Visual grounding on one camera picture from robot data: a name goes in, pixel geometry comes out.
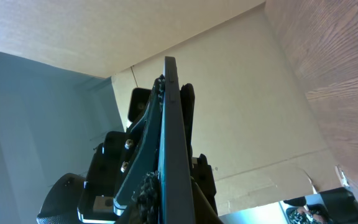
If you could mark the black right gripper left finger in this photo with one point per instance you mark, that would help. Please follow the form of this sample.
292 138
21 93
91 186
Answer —
145 209

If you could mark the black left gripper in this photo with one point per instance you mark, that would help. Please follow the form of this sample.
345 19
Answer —
148 174

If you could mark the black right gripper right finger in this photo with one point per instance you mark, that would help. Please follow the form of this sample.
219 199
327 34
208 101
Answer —
204 213

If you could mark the brown cardboard box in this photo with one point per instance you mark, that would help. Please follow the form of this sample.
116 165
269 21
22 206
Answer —
251 120

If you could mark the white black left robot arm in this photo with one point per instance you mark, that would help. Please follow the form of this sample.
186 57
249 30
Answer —
61 199

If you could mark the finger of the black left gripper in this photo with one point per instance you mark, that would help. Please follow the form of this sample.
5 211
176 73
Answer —
187 96

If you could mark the blue Galaxy smartphone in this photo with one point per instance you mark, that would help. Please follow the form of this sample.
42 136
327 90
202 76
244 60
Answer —
175 182

